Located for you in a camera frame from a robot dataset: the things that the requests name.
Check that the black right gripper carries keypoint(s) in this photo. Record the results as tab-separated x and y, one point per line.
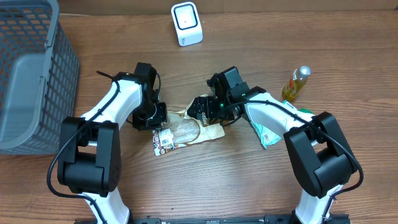
197	109

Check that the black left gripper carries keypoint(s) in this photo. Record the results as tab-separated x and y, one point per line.
140	125

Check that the yellow liquid bottle silver cap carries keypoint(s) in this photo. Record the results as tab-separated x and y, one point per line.
296	83

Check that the green lid white jar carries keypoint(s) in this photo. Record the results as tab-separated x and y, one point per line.
305	110

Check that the teal white tissue packet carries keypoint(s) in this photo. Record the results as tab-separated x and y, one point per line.
289	104

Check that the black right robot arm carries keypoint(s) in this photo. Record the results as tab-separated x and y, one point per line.
321	158

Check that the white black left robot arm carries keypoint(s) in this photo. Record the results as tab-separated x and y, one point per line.
88	163

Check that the white barcode scanner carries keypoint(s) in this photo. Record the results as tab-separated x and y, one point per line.
187	23

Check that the grey plastic mesh basket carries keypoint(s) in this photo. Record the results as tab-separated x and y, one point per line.
39	77

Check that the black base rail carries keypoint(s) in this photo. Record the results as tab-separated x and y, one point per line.
217	221

